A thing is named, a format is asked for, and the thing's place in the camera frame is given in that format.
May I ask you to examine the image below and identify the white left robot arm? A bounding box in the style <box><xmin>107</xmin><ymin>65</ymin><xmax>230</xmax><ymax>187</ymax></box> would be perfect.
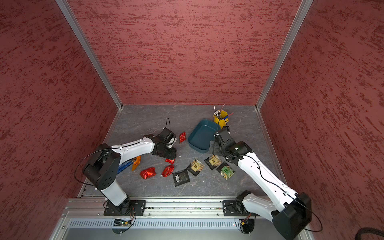
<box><xmin>83</xmin><ymin>134</ymin><xmax>177</xmax><ymax>207</ymax></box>

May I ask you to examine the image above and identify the black yellow label tea bag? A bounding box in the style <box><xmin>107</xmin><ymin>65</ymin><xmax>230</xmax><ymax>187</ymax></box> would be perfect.
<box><xmin>187</xmin><ymin>159</ymin><xmax>204</xmax><ymax>177</ymax></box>
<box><xmin>204</xmin><ymin>155</ymin><xmax>222</xmax><ymax>170</ymax></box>

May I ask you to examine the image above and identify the blue black stapler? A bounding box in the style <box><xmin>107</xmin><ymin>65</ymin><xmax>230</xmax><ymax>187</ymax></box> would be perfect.
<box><xmin>117</xmin><ymin>160</ymin><xmax>134</xmax><ymax>174</ymax></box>

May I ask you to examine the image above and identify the black green label tea bag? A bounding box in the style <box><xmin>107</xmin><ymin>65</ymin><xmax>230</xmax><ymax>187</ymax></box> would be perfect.
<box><xmin>217</xmin><ymin>163</ymin><xmax>236</xmax><ymax>180</ymax></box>

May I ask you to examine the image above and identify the bundle of pencils with erasers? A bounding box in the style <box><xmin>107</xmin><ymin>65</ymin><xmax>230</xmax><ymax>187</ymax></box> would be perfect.
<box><xmin>214</xmin><ymin>106</ymin><xmax>221</xmax><ymax>119</ymax></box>

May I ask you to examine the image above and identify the yellow metal pencil bucket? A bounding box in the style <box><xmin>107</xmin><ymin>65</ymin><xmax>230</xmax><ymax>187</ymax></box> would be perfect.
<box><xmin>214</xmin><ymin>110</ymin><xmax>229</xmax><ymax>129</ymax></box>

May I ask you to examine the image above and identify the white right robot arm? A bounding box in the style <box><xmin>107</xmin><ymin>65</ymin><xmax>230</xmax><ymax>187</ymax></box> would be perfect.
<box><xmin>214</xmin><ymin>128</ymin><xmax>312</xmax><ymax>240</ymax></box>

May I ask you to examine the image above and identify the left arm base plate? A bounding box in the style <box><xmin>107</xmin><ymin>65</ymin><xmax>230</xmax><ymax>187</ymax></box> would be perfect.
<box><xmin>103</xmin><ymin>199</ymin><xmax>147</xmax><ymax>217</ymax></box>

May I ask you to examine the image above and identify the aluminium corner post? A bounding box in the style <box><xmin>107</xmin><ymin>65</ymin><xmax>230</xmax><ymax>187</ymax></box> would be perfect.
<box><xmin>256</xmin><ymin>0</ymin><xmax>313</xmax><ymax>112</ymax></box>
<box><xmin>56</xmin><ymin>0</ymin><xmax>124</xmax><ymax>111</ymax></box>

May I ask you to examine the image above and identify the left aluminium corner post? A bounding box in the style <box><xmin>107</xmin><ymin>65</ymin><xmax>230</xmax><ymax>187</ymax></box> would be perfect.
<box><xmin>56</xmin><ymin>0</ymin><xmax>124</xmax><ymax>111</ymax></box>

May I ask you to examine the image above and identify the aluminium front rail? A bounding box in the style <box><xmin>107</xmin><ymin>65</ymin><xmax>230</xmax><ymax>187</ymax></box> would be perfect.
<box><xmin>61</xmin><ymin>197</ymin><xmax>307</xmax><ymax>219</ymax></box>

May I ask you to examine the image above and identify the red foil tea bag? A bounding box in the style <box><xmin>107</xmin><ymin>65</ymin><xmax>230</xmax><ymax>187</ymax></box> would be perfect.
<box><xmin>165</xmin><ymin>159</ymin><xmax>175</xmax><ymax>165</ymax></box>
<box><xmin>179</xmin><ymin>132</ymin><xmax>186</xmax><ymax>144</ymax></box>
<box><xmin>162</xmin><ymin>165</ymin><xmax>175</xmax><ymax>178</ymax></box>
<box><xmin>140</xmin><ymin>167</ymin><xmax>157</xmax><ymax>180</ymax></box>

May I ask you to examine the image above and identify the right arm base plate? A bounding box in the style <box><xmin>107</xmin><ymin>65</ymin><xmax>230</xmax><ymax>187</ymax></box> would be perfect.
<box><xmin>222</xmin><ymin>200</ymin><xmax>250</xmax><ymax>217</ymax></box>

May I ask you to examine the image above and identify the right aluminium corner post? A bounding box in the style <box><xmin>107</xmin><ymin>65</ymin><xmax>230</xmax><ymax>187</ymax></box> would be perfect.
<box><xmin>256</xmin><ymin>0</ymin><xmax>313</xmax><ymax>112</ymax></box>

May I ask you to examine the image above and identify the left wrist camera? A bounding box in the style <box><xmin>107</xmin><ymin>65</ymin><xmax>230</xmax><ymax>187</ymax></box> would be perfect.
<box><xmin>158</xmin><ymin>128</ymin><xmax>177</xmax><ymax>148</ymax></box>

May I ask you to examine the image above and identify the teal plastic storage box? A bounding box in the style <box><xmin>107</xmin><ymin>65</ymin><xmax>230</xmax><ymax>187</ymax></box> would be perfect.
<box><xmin>188</xmin><ymin>119</ymin><xmax>221</xmax><ymax>154</ymax></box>

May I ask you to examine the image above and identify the orange tea bag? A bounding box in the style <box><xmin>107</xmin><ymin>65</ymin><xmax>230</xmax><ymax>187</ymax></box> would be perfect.
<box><xmin>132</xmin><ymin>156</ymin><xmax>141</xmax><ymax>171</ymax></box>

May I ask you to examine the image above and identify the black barcode tea bag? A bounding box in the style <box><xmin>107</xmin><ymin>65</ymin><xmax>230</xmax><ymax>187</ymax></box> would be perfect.
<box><xmin>172</xmin><ymin>169</ymin><xmax>190</xmax><ymax>187</ymax></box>

